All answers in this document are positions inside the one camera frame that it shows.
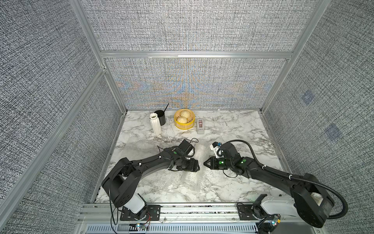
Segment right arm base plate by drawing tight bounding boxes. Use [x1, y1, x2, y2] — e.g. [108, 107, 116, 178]
[236, 203, 266, 220]

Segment yellow steamer basket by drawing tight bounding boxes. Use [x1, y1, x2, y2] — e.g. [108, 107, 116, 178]
[173, 109, 195, 130]

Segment small clear box red contents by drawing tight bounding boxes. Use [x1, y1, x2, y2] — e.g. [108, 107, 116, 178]
[197, 119, 205, 135]

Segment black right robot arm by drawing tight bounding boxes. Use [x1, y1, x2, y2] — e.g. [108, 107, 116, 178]
[204, 141, 335, 228]

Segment white ribbed wide vase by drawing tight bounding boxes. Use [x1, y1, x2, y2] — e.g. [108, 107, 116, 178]
[186, 171, 213, 196]

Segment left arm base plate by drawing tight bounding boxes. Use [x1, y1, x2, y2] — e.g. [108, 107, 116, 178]
[120, 205, 161, 222]

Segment thin black left cable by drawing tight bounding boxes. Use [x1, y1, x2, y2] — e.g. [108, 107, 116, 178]
[157, 137, 200, 156]

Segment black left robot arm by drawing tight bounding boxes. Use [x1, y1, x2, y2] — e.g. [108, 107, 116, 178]
[101, 138, 200, 220]

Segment black corrugated right cable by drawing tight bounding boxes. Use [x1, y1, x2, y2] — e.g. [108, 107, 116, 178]
[219, 139, 349, 220]

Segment front bun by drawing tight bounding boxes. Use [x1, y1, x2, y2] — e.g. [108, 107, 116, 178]
[177, 116, 188, 124]

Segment white ribbed slim vase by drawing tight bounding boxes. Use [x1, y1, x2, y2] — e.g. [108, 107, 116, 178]
[150, 113, 162, 136]

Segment bun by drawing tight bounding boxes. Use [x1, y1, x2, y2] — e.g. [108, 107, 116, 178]
[180, 110, 191, 119]
[177, 116, 188, 124]

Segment black cup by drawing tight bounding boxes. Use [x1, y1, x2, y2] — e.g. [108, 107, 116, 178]
[154, 110, 166, 126]

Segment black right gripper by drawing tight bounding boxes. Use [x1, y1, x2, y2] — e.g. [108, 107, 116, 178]
[201, 156, 234, 170]

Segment back bun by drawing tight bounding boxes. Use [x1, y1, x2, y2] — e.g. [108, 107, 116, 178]
[180, 110, 191, 119]

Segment aluminium front rail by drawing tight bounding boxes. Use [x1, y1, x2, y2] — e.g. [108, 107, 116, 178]
[74, 202, 328, 234]

